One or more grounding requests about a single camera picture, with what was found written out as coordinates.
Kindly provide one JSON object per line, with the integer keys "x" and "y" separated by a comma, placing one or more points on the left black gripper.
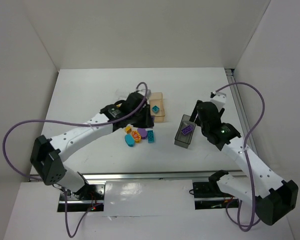
{"x": 145, "y": 116}

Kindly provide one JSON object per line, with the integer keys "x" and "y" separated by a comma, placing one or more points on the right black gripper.
{"x": 198, "y": 110}

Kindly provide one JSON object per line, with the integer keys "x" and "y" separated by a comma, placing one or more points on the teal small lego brick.
{"x": 155, "y": 109}

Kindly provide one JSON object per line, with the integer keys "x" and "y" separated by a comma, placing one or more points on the purple long lego brick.
{"x": 187, "y": 129}

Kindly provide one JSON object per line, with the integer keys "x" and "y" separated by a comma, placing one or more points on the teal long lego brick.
{"x": 150, "y": 136}

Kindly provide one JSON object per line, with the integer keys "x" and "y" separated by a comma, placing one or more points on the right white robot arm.
{"x": 270, "y": 196}

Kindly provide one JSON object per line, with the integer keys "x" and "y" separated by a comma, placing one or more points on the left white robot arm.
{"x": 49, "y": 154}

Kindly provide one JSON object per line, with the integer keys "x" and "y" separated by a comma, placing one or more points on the orange translucent container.
{"x": 157, "y": 99}

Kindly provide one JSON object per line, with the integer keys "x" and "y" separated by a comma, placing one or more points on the purple oval lego piece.
{"x": 143, "y": 133}

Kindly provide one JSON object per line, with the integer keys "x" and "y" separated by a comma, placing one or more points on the yellow oval printed lego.
{"x": 136, "y": 136}

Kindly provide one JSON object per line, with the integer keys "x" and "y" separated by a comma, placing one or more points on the small yellow lego brick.
{"x": 128, "y": 129}

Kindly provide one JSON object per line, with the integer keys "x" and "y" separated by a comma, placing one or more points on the dark grey translucent container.
{"x": 181, "y": 140}

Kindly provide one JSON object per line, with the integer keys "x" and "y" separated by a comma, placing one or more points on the teal oval lego piece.
{"x": 130, "y": 141}

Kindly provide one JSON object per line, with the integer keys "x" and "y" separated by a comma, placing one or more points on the clear plastic container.
{"x": 121, "y": 94}

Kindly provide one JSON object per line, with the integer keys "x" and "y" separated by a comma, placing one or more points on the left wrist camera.
{"x": 145, "y": 93}

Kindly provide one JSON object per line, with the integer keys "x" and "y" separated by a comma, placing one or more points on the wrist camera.
{"x": 145, "y": 93}
{"x": 219, "y": 99}

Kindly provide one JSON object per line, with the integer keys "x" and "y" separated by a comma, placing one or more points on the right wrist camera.
{"x": 219, "y": 99}

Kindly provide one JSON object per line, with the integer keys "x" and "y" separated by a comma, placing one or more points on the aluminium right rail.
{"x": 235, "y": 91}

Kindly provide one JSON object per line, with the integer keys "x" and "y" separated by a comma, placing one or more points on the aluminium rail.
{"x": 235, "y": 91}
{"x": 148, "y": 175}

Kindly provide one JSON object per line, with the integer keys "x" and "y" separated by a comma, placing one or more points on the aluminium front rail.
{"x": 148, "y": 175}

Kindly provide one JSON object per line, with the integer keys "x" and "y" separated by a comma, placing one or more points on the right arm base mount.
{"x": 207, "y": 195}

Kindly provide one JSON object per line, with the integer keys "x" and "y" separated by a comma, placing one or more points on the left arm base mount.
{"x": 93, "y": 199}

